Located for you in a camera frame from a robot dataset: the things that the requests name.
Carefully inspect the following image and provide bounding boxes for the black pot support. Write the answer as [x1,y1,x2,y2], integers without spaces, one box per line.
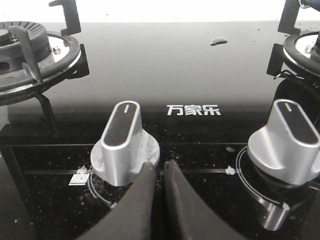
[266,0,320,78]
[8,0,90,85]

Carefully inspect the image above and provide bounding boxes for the silver right stove knob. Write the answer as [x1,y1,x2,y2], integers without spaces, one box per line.
[248,99,320,186]

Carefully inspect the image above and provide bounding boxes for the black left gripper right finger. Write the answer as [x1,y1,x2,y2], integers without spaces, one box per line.
[164,160,245,240]

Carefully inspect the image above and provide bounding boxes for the silver left stove knob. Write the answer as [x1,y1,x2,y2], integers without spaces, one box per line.
[90,100,160,187]

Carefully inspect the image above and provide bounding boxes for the black left pot support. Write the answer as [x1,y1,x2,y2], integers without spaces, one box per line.
[8,0,90,85]

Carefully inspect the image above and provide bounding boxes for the black glass gas stove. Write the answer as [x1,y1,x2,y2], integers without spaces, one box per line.
[0,21,320,240]

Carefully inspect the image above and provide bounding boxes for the gas burner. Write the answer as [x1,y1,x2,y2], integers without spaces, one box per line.
[283,30,320,77]
[0,20,82,100]

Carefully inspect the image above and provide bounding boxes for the right gas burner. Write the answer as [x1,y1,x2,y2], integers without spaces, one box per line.
[283,30,320,77]

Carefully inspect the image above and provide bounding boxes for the silver stove knob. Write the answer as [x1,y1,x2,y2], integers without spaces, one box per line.
[90,100,160,187]
[248,99,320,186]

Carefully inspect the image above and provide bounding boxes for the black right pot support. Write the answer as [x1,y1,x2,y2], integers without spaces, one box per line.
[266,0,320,78]

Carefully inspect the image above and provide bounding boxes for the left gas burner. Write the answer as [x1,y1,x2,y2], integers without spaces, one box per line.
[0,20,82,100]

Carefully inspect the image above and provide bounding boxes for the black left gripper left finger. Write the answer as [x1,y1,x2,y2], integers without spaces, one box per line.
[78,162,156,240]

